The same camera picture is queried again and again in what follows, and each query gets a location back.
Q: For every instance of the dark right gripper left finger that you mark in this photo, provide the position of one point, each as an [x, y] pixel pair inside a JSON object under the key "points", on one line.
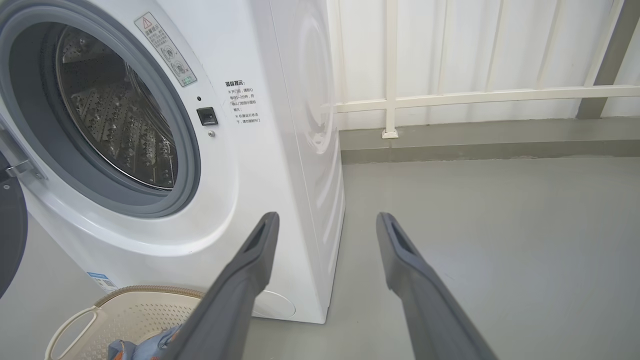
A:
{"points": [[235, 300]]}

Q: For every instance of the grey warning sticker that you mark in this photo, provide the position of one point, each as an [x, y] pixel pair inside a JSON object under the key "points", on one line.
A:
{"points": [[165, 50]]}

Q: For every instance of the blue white energy label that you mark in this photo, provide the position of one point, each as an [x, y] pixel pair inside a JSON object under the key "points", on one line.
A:
{"points": [[102, 281]]}

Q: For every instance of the black door lock socket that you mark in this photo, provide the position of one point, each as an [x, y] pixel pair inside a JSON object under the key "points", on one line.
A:
{"points": [[207, 116]]}

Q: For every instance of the blue fox print garment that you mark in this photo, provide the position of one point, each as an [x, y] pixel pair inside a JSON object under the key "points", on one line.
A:
{"points": [[150, 347]]}

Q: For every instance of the grey metal post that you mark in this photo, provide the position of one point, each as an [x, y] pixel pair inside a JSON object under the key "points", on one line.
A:
{"points": [[607, 65]]}

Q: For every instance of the white front-load washing machine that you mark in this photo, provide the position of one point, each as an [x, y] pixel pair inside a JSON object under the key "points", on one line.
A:
{"points": [[250, 175]]}

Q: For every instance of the dark round washing machine door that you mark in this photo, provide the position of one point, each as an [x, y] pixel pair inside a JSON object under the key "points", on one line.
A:
{"points": [[10, 225]]}

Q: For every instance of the cream perforated laundry basket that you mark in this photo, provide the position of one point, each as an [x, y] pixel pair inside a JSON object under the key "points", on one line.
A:
{"points": [[135, 315]]}

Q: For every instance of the white metal railing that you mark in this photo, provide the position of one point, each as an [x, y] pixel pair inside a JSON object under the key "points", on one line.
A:
{"points": [[450, 96]]}

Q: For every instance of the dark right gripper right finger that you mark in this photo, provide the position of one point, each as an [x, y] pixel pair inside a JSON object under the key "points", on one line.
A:
{"points": [[430, 310]]}

